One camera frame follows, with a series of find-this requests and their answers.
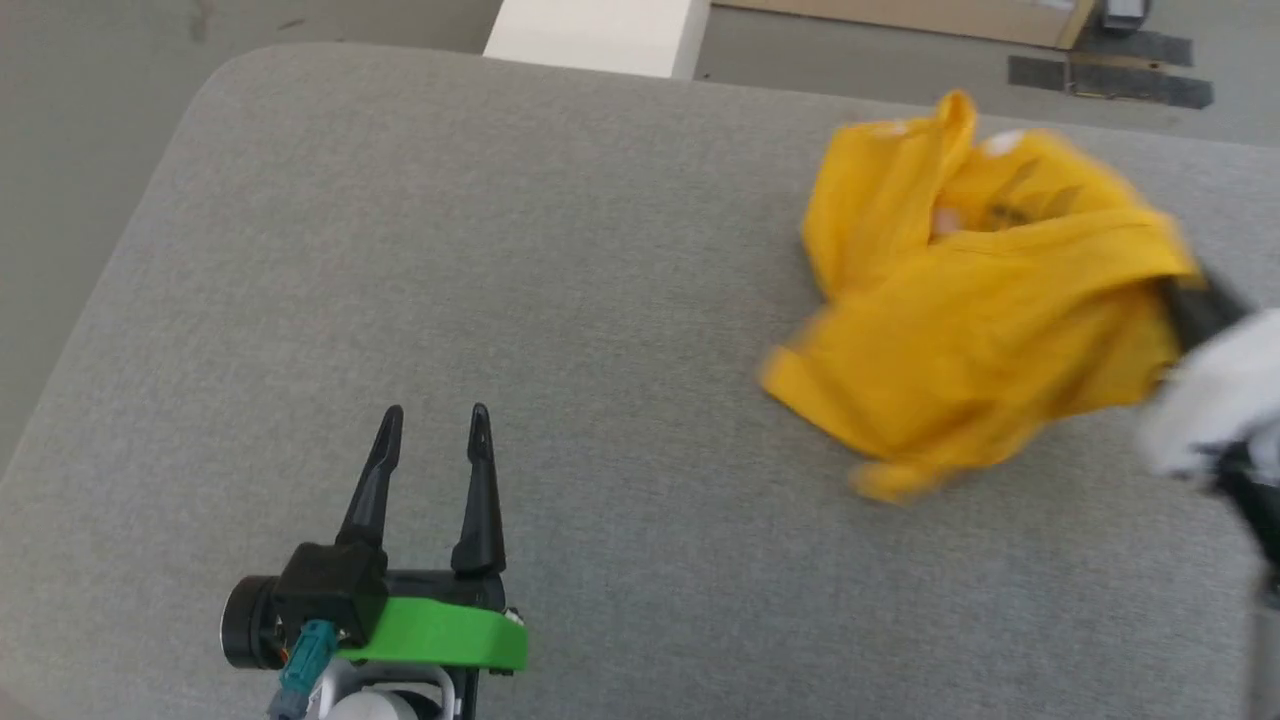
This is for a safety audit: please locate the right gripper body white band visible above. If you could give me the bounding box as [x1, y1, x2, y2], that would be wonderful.
[1138, 308, 1280, 479]

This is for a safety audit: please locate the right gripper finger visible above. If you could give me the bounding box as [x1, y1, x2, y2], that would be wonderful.
[1158, 268, 1253, 353]

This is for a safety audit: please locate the black floor tape patch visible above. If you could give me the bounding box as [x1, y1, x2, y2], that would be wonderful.
[1007, 28, 1216, 111]

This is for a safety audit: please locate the grey fabric sofa cushion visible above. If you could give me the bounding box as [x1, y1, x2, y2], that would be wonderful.
[0, 42, 1280, 720]

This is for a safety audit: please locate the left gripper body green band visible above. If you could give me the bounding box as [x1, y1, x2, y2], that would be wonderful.
[221, 570, 529, 672]

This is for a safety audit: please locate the yellow garment with white print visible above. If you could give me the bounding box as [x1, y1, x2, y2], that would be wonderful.
[758, 90, 1204, 505]

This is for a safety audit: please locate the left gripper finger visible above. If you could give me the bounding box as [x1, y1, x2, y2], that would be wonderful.
[338, 404, 405, 550]
[451, 403, 507, 574]

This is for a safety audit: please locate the lemon print partition panel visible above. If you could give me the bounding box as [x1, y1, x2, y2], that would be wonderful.
[712, 0, 1099, 51]

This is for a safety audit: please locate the white box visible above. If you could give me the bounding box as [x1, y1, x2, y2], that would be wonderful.
[483, 0, 712, 80]

